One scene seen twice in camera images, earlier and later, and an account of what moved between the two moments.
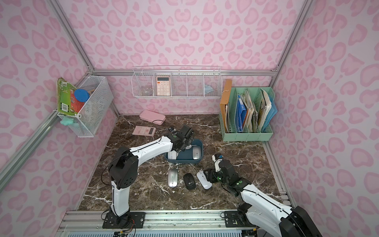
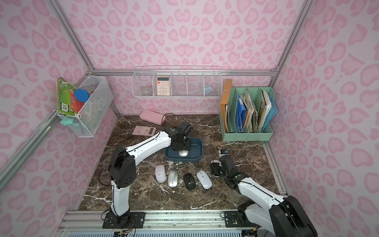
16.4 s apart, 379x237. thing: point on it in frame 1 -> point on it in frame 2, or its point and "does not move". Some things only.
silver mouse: (196, 152) -> (183, 153)
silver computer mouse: (172, 176) does not move
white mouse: (203, 179) does not move
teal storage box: (185, 156) does not move
